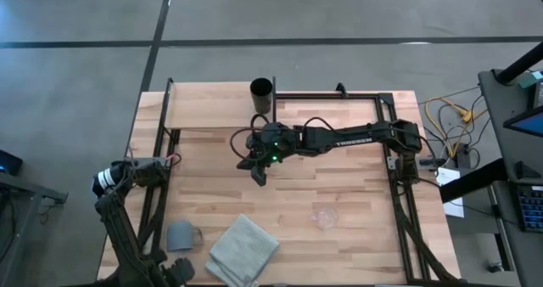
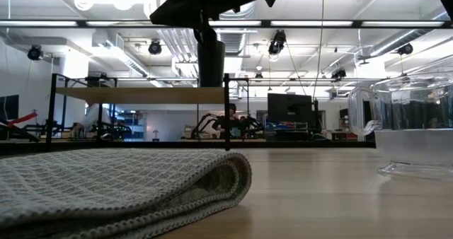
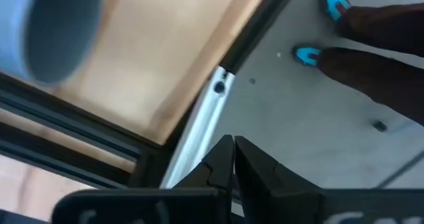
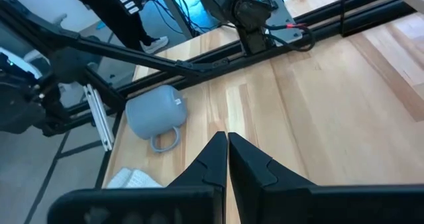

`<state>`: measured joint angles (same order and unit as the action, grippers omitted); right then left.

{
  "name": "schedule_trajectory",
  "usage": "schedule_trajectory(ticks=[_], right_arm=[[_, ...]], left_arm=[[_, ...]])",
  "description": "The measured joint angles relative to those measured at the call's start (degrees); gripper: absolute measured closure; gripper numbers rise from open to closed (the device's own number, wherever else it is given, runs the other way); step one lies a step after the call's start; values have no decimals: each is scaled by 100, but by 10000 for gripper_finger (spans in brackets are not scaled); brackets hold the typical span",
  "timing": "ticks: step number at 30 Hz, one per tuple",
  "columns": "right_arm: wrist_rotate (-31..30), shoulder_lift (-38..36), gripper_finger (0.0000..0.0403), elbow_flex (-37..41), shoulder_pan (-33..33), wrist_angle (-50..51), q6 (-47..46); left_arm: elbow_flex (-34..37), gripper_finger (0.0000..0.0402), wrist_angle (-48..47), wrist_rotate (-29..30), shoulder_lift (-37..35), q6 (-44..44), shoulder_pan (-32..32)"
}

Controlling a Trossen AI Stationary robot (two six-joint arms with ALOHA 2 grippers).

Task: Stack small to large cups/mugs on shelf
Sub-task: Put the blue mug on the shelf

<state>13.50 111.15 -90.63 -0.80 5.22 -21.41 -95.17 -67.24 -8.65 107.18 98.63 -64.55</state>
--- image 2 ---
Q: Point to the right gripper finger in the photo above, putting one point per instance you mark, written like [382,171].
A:
[207,32]

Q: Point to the black tall cup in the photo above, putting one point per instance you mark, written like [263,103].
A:
[211,65]

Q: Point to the clear glass mug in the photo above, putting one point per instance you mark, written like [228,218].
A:
[414,143]

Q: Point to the black background robot arm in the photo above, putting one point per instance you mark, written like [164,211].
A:
[209,120]

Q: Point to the black ceiling spotlight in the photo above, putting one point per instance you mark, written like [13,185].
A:
[155,47]
[405,49]
[276,42]
[338,74]
[34,52]

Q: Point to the person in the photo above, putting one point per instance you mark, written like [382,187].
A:
[232,109]
[92,119]

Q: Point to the black computer monitor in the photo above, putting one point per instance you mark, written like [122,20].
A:
[289,111]

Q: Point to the grey waffle-weave cloth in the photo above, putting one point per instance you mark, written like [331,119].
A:
[106,182]

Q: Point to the red bar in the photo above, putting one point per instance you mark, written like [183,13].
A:
[21,119]

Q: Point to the wooden shelf with black frame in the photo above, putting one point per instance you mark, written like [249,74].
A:
[141,95]

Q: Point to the black aluminium table frame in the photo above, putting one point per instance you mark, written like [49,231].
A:
[301,144]

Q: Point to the dark wall screen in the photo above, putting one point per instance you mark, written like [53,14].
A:
[8,107]

